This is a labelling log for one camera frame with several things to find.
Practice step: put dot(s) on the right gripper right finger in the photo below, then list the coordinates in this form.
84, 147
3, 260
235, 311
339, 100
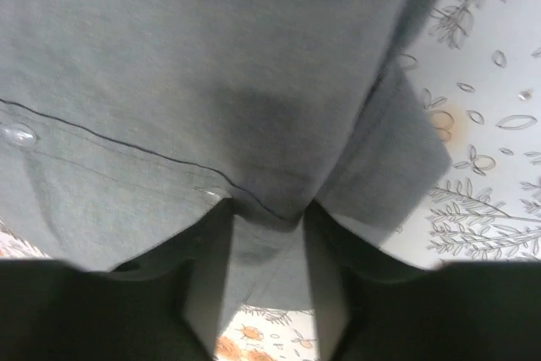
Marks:
370, 306

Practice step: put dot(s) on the floral patterned table mat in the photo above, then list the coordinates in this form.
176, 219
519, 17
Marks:
474, 68

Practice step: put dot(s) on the grey long sleeve shirt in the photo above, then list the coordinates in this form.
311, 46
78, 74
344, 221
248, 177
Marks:
124, 121

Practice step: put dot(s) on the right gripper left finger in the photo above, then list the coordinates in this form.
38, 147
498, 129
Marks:
162, 305

